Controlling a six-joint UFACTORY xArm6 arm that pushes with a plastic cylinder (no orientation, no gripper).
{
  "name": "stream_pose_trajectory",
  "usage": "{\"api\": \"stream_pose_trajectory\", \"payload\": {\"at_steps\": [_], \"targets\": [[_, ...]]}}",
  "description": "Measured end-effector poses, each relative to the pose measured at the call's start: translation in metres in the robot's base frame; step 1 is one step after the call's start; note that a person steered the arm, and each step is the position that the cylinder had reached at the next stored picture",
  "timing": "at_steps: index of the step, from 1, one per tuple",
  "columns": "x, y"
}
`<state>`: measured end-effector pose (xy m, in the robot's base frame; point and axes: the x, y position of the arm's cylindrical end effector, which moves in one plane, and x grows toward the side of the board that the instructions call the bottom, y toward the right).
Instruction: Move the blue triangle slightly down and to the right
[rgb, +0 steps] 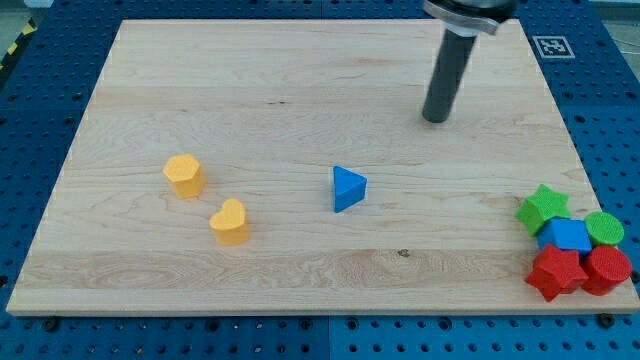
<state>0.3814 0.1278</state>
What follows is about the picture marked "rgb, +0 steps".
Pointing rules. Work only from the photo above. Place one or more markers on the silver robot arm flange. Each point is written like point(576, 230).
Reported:
point(470, 18)

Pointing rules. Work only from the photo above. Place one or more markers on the blue triangle block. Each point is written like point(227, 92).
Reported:
point(349, 188)

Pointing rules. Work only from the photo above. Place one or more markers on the yellow heart block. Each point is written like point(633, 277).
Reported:
point(229, 224)

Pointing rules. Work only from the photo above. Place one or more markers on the yellow hexagon block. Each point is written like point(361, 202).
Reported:
point(185, 176)

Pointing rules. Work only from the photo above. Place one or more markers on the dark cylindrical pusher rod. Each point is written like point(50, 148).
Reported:
point(453, 56)

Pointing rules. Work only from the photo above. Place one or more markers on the green star block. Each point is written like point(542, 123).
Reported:
point(545, 204)

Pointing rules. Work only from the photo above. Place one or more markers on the red star block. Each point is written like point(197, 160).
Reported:
point(555, 272)

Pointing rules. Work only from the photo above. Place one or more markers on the blue cube block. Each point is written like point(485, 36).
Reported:
point(565, 234)

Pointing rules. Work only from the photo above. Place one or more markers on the white fiducial marker tag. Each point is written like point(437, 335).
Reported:
point(553, 47)

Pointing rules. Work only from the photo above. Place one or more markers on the green cylinder block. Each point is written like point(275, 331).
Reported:
point(604, 229)

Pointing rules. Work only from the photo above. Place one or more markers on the red cylinder block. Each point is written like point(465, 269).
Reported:
point(606, 267)

